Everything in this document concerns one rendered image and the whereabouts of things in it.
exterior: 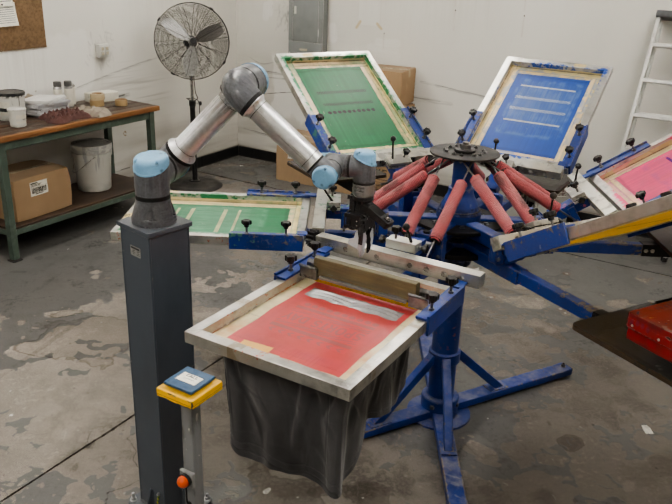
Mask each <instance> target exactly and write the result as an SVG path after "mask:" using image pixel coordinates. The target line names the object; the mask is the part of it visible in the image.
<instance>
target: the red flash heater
mask: <svg viewBox="0 0 672 504"><path fill-rule="evenodd" d="M626 326H627V327H628V330H627V335H626V338H627V339H629V340H631V341H632V342H634V343H636V344H638V345H640V346H641V347H643V348H645V349H647V350H649V351H651V352H652V353H654V354H656V355H658V356H660V357H662V358H663V359H665V360H667V361H669V362H671V363H672V300H670V301H666V302H662V303H659V304H655V305H651V306H648V307H644V308H640V309H636V310H633V311H630V312H628V317H627V322H626Z"/></svg>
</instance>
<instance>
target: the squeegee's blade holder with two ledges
mask: <svg viewBox="0 0 672 504"><path fill-rule="evenodd" d="M319 280H323V281H326V282H330V283H333V284H337V285H341V286H344V287H348V288H351V289H355V290H358V291H362V292H365V293H369V294H372V295H376V296H380V297H383V298H387V299H390V300H394V301H397V302H401V303H404V304H406V303H407V300H406V299H403V298H399V297H395V296H392V295H388V294H385V293H381V292H378V291H374V290H370V289H367V288H363V287H360V286H356V285H352V284H349V283H345V282H342V281H338V280H334V279H331V278H327V277H324V276H319Z"/></svg>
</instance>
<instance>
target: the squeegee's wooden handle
mask: <svg viewBox="0 0 672 504"><path fill-rule="evenodd" d="M314 267H316V268H317V277H318V278H319V276H324V277H327V278H331V279H334V280H338V281H342V282H345V283H349V284H352V285H356V286H360V287H363V288H367V289H370V290H374V291H378V292H381V293H385V294H388V295H392V296H395V297H399V298H403V299H406V300H407V302H408V299H409V296H408V293H411V294H415V295H418V296H419V291H420V282H418V281H414V280H410V279H407V278H403V277H399V276H395V275H392V274H388V273H384V272H380V271H376V270H373V269H369V268H365V267H361V266H357V265H354V264H350V263H346V262H342V261H339V260H335V259H331V258H327V257H323V256H320V255H317V256H315V258H314Z"/></svg>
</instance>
